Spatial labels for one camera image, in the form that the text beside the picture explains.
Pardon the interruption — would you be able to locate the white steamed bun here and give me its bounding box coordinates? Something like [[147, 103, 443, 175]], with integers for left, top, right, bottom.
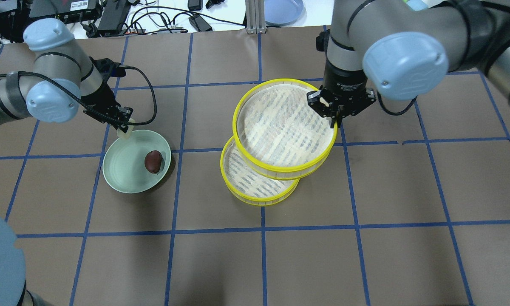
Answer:
[[116, 125, 134, 140]]

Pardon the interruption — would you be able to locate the aluminium frame post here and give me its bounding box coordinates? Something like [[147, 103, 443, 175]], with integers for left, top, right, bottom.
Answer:
[[245, 0, 267, 34]]

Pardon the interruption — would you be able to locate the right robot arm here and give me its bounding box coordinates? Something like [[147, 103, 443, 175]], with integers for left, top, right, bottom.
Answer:
[[307, 0, 510, 128]]

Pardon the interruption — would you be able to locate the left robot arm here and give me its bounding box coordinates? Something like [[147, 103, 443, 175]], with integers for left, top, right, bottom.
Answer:
[[0, 19, 133, 134]]

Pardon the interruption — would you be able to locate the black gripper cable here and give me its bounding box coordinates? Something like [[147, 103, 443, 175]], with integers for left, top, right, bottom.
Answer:
[[117, 65, 158, 127], [376, 91, 418, 116]]

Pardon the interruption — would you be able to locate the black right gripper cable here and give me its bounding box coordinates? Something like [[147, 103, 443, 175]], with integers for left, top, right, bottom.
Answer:
[[376, 91, 418, 116]]

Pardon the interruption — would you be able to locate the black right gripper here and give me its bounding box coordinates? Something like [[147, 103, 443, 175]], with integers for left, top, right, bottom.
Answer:
[[307, 88, 376, 129]]

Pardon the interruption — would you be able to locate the yellow steamer tray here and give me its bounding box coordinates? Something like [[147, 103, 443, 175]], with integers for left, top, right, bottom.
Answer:
[[232, 78, 338, 180], [220, 137, 300, 207]]

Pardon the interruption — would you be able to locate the black power adapter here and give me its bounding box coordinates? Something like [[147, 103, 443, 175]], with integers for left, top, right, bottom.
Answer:
[[188, 15, 213, 32]]

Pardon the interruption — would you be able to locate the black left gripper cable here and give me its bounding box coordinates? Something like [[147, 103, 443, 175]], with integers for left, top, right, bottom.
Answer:
[[117, 65, 158, 127]]

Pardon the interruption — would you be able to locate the dark red bun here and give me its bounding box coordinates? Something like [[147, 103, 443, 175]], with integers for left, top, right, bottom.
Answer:
[[144, 150, 164, 174]]

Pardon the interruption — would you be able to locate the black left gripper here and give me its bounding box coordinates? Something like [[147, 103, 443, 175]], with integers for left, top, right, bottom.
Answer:
[[83, 83, 133, 131]]

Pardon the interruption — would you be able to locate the light green plate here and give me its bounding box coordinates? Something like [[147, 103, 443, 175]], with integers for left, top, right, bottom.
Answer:
[[102, 130, 172, 194]]

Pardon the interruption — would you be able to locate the blue plate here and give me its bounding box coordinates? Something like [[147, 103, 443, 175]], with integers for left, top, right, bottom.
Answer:
[[263, 0, 304, 26]]

